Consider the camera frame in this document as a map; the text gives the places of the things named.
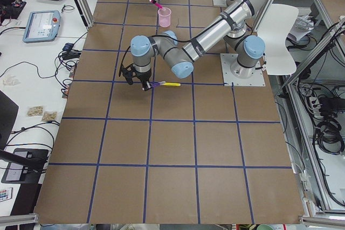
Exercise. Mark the black power adapter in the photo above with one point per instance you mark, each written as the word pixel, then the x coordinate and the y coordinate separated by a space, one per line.
pixel 68 47

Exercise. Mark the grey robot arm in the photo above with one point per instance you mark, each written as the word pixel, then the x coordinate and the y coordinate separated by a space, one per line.
pixel 229 26

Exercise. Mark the pink marker pen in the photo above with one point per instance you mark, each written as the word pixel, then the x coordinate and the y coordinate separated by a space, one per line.
pixel 156 4

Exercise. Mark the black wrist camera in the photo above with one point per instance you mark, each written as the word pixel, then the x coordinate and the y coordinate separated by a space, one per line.
pixel 127 72

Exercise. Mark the yellow marker pen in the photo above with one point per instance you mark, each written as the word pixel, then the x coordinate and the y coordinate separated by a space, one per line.
pixel 170 84

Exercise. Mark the purple marker pen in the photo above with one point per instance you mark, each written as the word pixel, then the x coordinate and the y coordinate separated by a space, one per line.
pixel 156 84

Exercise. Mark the white plastic chair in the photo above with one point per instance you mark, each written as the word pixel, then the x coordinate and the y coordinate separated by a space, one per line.
pixel 274 29

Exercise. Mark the pink mesh cup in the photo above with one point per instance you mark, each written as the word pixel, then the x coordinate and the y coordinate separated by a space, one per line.
pixel 164 17

